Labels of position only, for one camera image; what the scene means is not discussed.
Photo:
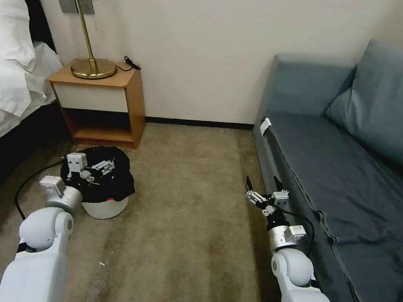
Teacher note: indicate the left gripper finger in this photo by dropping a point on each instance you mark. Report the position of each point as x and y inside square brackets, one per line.
[103, 166]
[91, 179]

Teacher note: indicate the dark bed headboard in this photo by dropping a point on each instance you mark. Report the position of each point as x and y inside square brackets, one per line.
[42, 25]

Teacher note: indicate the blue-grey sofa cushion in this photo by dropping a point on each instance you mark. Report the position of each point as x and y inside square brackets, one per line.
[391, 105]

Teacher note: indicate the brass lamp with white shade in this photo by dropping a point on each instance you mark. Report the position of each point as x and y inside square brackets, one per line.
[92, 67]

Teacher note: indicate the white duvet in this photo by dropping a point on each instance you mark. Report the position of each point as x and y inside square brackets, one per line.
[3, 103]

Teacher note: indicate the black skirting board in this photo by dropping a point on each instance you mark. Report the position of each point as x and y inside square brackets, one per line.
[197, 123]

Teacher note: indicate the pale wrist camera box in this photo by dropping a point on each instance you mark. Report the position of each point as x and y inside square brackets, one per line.
[281, 198]
[76, 162]

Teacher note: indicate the white sofa tag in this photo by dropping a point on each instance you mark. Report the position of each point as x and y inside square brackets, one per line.
[265, 126]

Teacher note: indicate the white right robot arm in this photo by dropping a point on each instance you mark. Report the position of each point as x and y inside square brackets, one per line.
[301, 299]

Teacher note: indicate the white round trash bin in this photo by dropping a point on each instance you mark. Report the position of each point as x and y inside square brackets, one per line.
[105, 208]

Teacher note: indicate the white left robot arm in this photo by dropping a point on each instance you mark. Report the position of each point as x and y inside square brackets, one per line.
[35, 270]

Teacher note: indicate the blue-grey sofa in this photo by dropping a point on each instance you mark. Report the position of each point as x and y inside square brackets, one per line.
[343, 193]

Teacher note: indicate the wooden nightstand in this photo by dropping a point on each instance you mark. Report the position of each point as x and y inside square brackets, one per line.
[100, 95]

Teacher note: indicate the grey wall switch plate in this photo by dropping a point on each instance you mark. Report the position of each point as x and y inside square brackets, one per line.
[68, 5]

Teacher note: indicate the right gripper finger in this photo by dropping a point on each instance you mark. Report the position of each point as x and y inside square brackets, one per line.
[253, 196]
[276, 185]

